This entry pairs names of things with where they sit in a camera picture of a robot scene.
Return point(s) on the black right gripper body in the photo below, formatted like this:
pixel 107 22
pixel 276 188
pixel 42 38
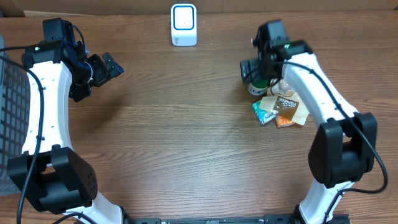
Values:
pixel 260 69

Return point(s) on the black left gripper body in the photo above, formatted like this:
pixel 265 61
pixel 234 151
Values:
pixel 101 70

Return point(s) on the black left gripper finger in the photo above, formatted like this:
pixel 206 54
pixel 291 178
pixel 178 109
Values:
pixel 114 69
pixel 79 92

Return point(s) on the white bottle with green cap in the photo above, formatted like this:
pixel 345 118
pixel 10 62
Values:
pixel 258 87

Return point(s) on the clear plastic pouch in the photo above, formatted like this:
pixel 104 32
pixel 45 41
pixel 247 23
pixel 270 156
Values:
pixel 281 99

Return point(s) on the small teal white packet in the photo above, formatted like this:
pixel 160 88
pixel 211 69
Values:
pixel 263 116

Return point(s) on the orange Kleenex tissue pack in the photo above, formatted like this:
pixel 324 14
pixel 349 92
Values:
pixel 282 122

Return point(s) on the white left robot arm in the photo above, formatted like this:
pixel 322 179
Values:
pixel 51 176

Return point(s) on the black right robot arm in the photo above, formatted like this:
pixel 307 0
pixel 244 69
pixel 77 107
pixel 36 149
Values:
pixel 344 146

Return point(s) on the white barcode scanner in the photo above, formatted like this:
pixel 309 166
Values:
pixel 183 25

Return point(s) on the grey plastic basket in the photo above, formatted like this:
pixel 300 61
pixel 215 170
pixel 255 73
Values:
pixel 15 99

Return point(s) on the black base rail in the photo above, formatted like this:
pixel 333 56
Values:
pixel 267 219

